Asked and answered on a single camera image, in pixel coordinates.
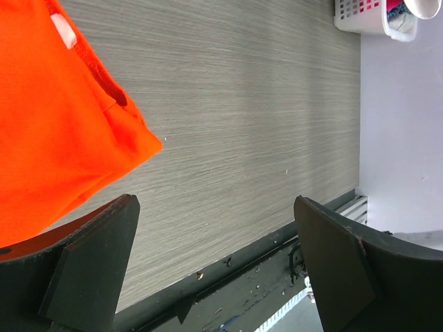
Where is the white slotted cable duct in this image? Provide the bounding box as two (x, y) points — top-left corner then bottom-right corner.
(255, 287), (320, 332)

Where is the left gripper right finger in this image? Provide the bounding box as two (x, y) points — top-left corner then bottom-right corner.
(293, 196), (442, 331)

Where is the red garment in basket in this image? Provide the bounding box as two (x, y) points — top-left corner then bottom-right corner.
(386, 0), (403, 12)

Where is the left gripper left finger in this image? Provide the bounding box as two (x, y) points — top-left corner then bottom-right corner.
(1, 194), (141, 331)

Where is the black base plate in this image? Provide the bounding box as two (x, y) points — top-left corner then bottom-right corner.
(112, 221), (305, 331)

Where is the orange t shirt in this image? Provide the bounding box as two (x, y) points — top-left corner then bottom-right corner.
(1, 1), (162, 247)

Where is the white plastic basket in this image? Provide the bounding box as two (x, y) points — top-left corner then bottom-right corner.
(334, 0), (418, 42)

